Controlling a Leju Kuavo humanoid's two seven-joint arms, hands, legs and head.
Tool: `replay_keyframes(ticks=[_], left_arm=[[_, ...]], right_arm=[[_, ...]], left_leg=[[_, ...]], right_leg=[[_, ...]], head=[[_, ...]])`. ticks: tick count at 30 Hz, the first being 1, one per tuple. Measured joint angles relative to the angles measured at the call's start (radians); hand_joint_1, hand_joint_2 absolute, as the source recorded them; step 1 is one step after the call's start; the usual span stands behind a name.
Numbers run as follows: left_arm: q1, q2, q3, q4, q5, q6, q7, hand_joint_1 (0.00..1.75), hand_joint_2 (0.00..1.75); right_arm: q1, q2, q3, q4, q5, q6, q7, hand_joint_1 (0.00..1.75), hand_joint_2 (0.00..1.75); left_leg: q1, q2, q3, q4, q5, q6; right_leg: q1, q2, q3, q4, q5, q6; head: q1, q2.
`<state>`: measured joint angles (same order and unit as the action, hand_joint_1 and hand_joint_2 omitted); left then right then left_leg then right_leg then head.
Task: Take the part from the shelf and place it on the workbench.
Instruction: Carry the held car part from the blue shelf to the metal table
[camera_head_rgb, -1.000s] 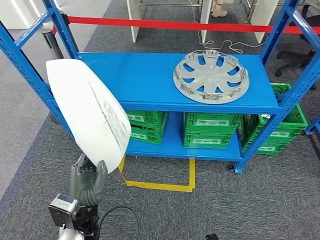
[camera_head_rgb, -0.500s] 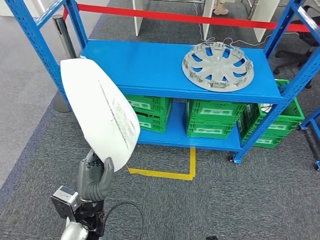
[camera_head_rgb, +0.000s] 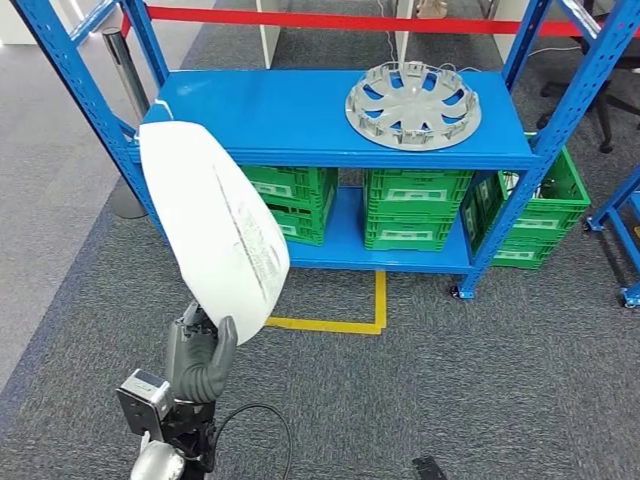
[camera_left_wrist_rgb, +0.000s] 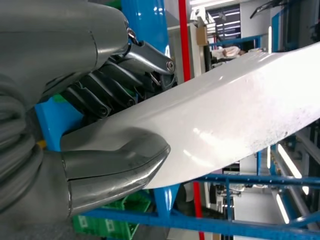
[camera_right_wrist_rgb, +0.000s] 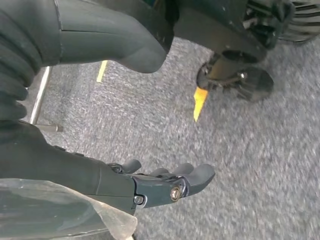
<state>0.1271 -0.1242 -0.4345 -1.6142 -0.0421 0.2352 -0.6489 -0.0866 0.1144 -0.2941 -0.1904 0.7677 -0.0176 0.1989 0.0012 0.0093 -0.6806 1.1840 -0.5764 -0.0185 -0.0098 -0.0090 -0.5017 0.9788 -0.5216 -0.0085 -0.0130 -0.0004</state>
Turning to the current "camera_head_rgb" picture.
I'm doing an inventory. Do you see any white curved plastic part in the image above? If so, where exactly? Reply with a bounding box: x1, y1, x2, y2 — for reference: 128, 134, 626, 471
139, 120, 291, 347

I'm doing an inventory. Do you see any grey wheel hubcap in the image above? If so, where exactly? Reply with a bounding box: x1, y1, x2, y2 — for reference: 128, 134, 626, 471
345, 60, 482, 152

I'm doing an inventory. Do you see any white desk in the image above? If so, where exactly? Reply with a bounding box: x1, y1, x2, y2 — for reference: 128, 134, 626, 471
492, 0, 531, 64
256, 0, 416, 70

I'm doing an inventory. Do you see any red barrier belt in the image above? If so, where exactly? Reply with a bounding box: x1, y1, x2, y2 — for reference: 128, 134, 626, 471
121, 5, 640, 39

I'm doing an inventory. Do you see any black robot right foot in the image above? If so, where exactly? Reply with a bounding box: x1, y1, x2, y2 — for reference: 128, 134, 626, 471
411, 455, 449, 480

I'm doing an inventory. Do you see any person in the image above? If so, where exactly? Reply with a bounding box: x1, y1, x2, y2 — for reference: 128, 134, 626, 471
417, 0, 448, 20

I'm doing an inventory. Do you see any black office chair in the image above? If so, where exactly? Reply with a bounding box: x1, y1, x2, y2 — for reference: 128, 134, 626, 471
537, 39, 640, 155

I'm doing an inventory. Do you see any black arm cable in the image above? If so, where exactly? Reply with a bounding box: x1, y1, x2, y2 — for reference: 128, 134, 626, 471
212, 404, 294, 480

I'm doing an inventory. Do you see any white floor cable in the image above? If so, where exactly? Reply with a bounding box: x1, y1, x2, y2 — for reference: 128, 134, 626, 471
377, 0, 583, 74

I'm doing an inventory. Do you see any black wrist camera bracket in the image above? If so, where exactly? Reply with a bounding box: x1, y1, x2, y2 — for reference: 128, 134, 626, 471
159, 397, 218, 475

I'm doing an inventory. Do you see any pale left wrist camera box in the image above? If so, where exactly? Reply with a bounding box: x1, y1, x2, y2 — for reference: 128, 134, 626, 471
115, 369, 175, 444

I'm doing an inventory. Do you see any chrome stanchion post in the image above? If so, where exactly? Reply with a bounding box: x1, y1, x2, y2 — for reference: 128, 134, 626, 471
102, 27, 151, 221

